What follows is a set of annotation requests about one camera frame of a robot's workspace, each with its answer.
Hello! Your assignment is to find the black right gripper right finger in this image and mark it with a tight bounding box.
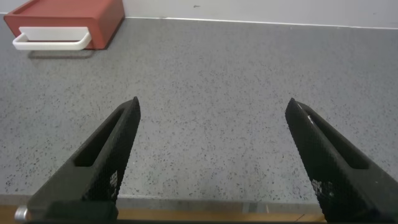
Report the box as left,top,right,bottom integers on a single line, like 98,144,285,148
285,98,398,223

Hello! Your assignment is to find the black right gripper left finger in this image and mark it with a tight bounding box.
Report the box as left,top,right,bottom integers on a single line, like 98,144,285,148
27,96,141,222

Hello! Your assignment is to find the red drawer with white handle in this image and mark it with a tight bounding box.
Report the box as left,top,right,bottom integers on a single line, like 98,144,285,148
3,14,94,52

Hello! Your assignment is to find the red drawer cabinet casing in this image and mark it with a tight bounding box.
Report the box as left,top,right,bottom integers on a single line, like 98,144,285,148
3,0,126,50

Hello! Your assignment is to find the small silver metal knob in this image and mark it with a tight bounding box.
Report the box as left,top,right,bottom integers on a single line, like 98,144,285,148
14,205,29,222

